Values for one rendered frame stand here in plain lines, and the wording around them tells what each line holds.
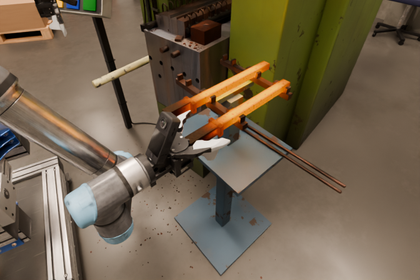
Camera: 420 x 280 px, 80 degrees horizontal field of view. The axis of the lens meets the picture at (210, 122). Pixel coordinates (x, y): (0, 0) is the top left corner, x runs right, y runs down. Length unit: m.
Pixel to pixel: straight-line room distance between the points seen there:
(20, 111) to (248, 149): 0.71
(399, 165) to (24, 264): 2.27
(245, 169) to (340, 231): 0.93
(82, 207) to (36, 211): 1.11
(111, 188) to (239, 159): 0.53
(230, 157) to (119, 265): 0.89
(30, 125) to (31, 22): 3.51
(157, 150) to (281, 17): 0.74
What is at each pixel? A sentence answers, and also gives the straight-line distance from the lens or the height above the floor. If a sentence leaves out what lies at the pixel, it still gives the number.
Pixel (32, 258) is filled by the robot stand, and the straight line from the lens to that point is 1.50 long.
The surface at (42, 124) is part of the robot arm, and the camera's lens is 0.59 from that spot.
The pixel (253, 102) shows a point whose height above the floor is 0.97.
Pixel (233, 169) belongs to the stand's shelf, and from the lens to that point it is 0.91.
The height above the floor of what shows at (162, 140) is 1.03.
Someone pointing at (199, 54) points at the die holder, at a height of 0.90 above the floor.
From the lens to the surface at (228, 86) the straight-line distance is 0.81.
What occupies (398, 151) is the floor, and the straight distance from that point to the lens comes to 2.35.
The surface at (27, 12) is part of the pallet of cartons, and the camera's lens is 4.03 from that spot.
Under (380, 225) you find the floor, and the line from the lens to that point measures 1.85.
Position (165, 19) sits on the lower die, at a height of 0.97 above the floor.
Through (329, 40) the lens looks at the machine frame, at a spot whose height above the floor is 0.85.
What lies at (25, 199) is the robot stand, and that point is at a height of 0.21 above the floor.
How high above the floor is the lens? 1.41
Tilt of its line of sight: 42 degrees down
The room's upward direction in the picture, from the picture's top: straight up
